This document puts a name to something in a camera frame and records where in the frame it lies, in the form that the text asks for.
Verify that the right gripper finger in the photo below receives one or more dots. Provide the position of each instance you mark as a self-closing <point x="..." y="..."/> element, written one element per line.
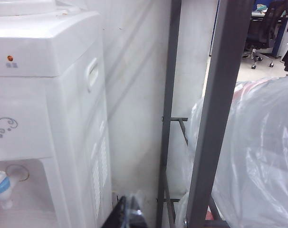
<point x="132" y="211"/>

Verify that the blue-collared white tap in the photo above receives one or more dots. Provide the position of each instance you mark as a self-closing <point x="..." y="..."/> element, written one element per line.
<point x="0" y="187"/>

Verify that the white water dispenser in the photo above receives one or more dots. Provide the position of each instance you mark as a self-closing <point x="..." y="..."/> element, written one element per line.
<point x="51" y="107"/>

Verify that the wrapped water jug red label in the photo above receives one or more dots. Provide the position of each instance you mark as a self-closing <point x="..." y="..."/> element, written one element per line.
<point x="258" y="154"/>

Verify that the blue desk partition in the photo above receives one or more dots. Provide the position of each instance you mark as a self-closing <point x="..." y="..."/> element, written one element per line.
<point x="280" y="38"/>

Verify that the grey metal rack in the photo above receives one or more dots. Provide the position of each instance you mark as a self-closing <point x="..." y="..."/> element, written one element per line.
<point x="220" y="95"/>

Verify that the black office chair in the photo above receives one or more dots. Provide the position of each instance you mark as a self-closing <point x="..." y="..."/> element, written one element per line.
<point x="265" y="26"/>

